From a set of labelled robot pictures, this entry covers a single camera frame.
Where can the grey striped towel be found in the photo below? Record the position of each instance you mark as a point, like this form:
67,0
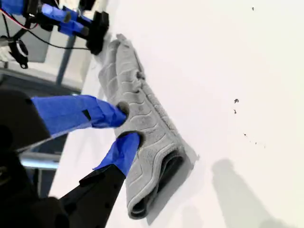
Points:
147,118

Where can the shiny metal bar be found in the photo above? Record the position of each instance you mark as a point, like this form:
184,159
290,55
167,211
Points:
40,160

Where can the black camera stalk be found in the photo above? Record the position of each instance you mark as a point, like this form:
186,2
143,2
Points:
20,33

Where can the grey metal frame leg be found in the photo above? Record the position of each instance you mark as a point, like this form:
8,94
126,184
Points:
66,59

